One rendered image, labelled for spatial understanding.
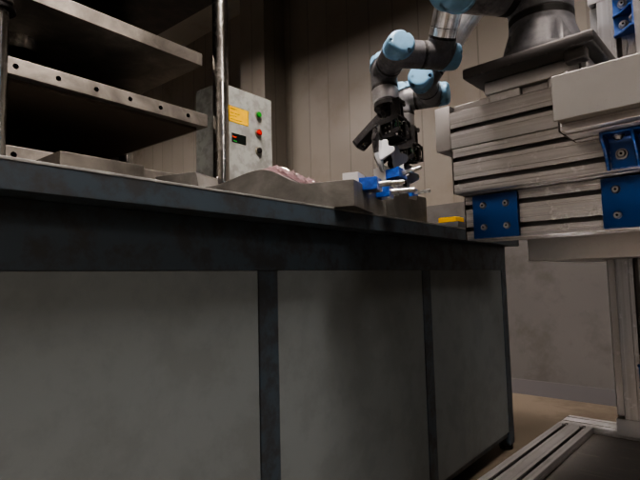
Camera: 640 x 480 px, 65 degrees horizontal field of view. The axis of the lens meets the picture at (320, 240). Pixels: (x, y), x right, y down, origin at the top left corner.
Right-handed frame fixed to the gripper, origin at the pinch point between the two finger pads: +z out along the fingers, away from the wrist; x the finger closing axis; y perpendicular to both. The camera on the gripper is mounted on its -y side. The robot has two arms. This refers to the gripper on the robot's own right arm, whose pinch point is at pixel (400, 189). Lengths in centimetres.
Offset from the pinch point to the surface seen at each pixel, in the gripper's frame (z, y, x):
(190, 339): 39, 16, -97
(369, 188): 11, 25, -58
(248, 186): 9, 2, -71
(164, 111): -31, -67, -46
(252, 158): -23, -73, 1
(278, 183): 9, 9, -69
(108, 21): -57, -70, -66
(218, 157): -17, -61, -27
